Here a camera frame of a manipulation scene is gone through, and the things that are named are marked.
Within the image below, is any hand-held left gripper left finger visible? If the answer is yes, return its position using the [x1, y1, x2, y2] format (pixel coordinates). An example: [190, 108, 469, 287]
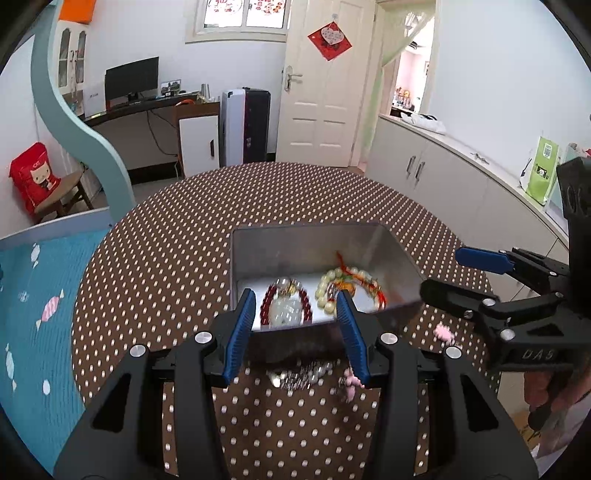
[53, 288, 257, 480]

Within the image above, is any white and black air cooler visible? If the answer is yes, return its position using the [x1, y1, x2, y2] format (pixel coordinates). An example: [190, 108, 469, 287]
[219, 88, 271, 168]

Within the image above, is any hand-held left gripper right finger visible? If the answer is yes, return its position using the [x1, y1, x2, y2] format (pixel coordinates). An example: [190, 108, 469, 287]
[335, 291, 528, 480]

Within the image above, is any red cartoon cushion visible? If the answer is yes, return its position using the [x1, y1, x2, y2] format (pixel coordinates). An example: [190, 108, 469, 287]
[9, 141, 61, 216]

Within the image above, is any round polka-dot table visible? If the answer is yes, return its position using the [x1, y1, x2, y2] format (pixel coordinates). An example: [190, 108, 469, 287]
[71, 161, 502, 480]

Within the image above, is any dark red bead bracelet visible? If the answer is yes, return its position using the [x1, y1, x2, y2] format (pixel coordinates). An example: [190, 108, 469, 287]
[260, 284, 314, 329]

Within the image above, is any pale green bead bracelet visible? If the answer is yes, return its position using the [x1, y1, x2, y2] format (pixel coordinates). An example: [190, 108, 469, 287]
[314, 266, 376, 315]

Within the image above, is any dark wooden desk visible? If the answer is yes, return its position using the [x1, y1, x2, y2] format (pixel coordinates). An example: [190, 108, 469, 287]
[81, 93, 221, 174]

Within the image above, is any window with red stickers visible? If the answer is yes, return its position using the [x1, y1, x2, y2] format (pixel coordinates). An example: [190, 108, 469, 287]
[185, 0, 294, 45]

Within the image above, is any teal bunk bed frame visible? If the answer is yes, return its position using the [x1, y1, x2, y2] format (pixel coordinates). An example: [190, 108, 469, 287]
[0, 0, 137, 251]

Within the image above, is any white panel door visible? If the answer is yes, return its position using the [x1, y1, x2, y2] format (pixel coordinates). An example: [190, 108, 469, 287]
[276, 0, 376, 168]

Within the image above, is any pale jade pendant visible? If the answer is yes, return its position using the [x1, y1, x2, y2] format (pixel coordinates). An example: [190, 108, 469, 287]
[270, 295, 306, 329]

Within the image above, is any orange box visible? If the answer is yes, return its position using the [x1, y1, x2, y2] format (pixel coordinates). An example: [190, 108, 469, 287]
[58, 0, 97, 25]

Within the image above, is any white glass door cabinet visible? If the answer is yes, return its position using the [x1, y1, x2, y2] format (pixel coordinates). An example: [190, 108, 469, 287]
[55, 28, 89, 117]

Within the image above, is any green paper bag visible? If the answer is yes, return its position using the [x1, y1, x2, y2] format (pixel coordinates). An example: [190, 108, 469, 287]
[519, 136, 560, 206]

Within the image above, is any wooden chair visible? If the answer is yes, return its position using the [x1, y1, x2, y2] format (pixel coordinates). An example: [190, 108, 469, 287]
[34, 170, 93, 225]

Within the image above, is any long white sideboard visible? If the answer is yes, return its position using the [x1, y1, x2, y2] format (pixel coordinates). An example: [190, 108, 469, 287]
[364, 114, 571, 302]

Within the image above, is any white plastic bag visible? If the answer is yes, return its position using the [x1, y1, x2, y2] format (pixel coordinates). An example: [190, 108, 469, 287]
[400, 113, 448, 136]

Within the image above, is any pale green doorway curtain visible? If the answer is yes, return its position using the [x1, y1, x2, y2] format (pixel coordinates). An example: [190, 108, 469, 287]
[359, 8, 435, 163]

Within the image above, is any red string bracelet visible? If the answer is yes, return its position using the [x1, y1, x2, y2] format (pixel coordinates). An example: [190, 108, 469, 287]
[335, 251, 389, 311]

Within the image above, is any black computer monitor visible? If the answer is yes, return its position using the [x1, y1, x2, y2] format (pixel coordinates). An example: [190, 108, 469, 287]
[104, 56, 160, 107]

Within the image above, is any silver bead bracelet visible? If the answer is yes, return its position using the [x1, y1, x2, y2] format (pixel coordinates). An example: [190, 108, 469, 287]
[267, 359, 334, 394]

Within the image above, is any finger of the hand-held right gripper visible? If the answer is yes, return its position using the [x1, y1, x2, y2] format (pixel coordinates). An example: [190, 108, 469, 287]
[454, 246, 572, 289]
[419, 278, 574, 343]

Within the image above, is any person's right hand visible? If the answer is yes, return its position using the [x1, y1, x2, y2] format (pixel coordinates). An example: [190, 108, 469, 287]
[524, 368, 591, 416]

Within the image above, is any teal candy print blanket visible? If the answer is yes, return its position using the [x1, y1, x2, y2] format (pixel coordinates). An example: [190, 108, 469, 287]
[0, 228, 110, 426]

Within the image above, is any silver metal tin box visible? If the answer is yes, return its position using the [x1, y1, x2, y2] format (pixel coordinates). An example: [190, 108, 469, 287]
[229, 222, 426, 367]

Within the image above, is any red heart door decoration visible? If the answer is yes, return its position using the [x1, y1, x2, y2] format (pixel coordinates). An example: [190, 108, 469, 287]
[307, 21, 353, 62]

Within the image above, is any white drawer cabinet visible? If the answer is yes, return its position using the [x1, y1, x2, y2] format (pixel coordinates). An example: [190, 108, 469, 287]
[176, 102, 221, 180]

